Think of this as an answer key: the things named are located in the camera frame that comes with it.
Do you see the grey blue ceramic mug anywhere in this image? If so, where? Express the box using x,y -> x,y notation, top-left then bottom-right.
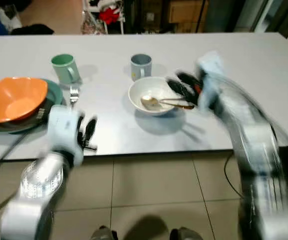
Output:
130,53 -> 153,82

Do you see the orange plastic bowl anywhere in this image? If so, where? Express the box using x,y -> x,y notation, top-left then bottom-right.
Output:
0,76 -> 48,124

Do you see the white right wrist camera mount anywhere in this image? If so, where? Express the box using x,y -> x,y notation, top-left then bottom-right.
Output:
196,50 -> 225,112

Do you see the gold spoon with brown handle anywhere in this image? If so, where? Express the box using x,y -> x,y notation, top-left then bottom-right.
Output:
140,95 -> 195,111

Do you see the brown cardboard box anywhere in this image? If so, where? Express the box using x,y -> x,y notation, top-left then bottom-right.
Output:
169,0 -> 209,33

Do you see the black cable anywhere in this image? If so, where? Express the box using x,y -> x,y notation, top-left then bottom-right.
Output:
0,127 -> 34,213

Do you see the grey robot foot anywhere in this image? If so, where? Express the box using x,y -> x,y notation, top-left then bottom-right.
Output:
91,226 -> 118,240
170,226 -> 204,240

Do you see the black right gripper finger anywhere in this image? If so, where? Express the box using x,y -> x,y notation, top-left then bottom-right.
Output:
176,71 -> 202,94
166,77 -> 197,106

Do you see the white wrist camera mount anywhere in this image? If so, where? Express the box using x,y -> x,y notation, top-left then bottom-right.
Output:
196,50 -> 225,112
46,105 -> 84,166

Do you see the white wire rack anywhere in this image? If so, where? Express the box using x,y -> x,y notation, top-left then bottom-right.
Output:
81,0 -> 125,35

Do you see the white ceramic bowl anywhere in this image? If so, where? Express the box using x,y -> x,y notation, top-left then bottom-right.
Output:
128,76 -> 184,117

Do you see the dark green plate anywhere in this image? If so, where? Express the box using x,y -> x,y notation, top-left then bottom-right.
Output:
0,79 -> 64,134

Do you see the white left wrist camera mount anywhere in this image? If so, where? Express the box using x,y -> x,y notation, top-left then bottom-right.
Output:
46,105 -> 84,166

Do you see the silver metal fork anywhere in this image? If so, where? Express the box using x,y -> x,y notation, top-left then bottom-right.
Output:
69,85 -> 79,108

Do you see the green ceramic mug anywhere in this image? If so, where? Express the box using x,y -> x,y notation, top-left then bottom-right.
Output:
51,53 -> 81,85

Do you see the grey left robot foot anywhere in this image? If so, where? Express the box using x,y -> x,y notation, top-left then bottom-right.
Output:
91,226 -> 118,240

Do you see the grey right robot foot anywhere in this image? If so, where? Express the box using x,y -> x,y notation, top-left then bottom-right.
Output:
170,226 -> 204,240

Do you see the red cloth item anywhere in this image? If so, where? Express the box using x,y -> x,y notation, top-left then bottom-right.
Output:
99,6 -> 120,25

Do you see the black cloth heap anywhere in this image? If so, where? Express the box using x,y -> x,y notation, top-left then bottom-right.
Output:
10,24 -> 54,36

